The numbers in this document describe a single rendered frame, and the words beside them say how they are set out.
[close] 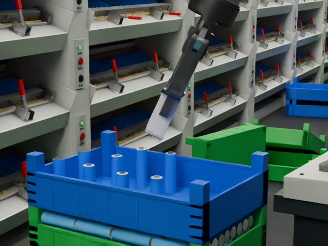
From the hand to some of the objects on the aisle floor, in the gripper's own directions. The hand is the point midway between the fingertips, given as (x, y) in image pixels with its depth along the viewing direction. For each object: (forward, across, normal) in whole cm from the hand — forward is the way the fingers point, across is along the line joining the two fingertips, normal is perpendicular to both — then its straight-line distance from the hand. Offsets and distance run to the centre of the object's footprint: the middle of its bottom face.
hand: (162, 113), depth 112 cm
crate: (+19, +140, -51) cm, 150 cm away
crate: (+26, +126, -48) cm, 138 cm away
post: (+32, +198, -37) cm, 204 cm away
